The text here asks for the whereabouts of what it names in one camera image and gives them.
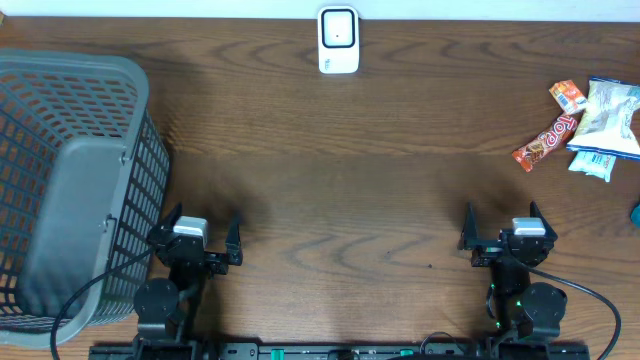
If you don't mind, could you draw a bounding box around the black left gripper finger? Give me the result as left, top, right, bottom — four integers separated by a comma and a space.
158, 203, 182, 238
225, 216, 243, 266

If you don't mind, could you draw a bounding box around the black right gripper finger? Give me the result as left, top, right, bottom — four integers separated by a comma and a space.
457, 203, 480, 251
529, 201, 558, 240

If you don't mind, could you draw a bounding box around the teal Listerine mouthwash bottle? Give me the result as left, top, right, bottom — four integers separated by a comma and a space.
630, 204, 640, 227

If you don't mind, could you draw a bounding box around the red Top chocolate bar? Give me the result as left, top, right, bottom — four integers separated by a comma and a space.
512, 115, 578, 172

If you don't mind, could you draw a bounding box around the large yellow snack bag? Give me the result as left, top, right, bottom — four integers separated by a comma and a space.
566, 76, 639, 161

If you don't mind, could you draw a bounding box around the small orange snack box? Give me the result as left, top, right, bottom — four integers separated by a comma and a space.
549, 80, 587, 115

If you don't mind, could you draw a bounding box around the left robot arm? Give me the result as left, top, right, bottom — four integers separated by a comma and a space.
132, 204, 243, 359

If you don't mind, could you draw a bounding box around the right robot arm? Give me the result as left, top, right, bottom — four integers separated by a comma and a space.
458, 202, 567, 340

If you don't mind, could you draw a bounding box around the white barcode scanner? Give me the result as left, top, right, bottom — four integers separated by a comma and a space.
317, 5, 360, 75

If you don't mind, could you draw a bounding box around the grey plastic shopping basket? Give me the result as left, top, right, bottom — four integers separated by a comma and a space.
1, 49, 170, 348

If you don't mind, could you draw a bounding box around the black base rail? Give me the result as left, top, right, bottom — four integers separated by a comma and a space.
88, 341, 590, 360

